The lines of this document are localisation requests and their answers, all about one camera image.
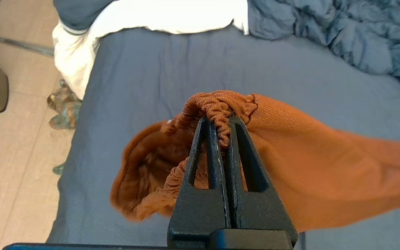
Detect rust brown drawstring shorts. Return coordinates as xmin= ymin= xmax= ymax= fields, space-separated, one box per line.
xmin=110 ymin=90 xmax=400 ymax=233

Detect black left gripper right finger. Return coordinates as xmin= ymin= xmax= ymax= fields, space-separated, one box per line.
xmin=223 ymin=116 xmax=298 ymax=243

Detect white pillow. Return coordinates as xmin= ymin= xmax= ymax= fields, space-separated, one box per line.
xmin=52 ymin=0 xmax=249 ymax=101

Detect bed with blue sheet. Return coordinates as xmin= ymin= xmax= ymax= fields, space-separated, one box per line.
xmin=45 ymin=26 xmax=400 ymax=250

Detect rumpled blue duvet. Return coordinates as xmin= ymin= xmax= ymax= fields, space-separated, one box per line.
xmin=52 ymin=0 xmax=400 ymax=99

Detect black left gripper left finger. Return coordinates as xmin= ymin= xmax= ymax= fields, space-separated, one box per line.
xmin=167 ymin=117 xmax=231 ymax=249

